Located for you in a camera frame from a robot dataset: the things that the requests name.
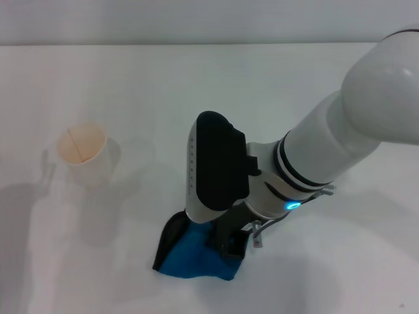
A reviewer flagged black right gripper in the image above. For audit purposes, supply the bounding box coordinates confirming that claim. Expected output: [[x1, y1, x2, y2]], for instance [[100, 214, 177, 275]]
[[206, 200, 260, 260]]

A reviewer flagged blue rag with black edge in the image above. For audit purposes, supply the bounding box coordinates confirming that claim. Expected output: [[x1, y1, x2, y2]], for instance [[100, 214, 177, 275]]
[[151, 211, 245, 283]]

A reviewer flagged white paper cup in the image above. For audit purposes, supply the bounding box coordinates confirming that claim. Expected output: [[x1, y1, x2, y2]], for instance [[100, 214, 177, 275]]
[[56, 121, 114, 188]]

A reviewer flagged right arm cable with plug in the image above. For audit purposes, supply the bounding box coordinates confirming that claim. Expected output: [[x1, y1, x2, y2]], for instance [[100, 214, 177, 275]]
[[242, 184, 338, 250]]

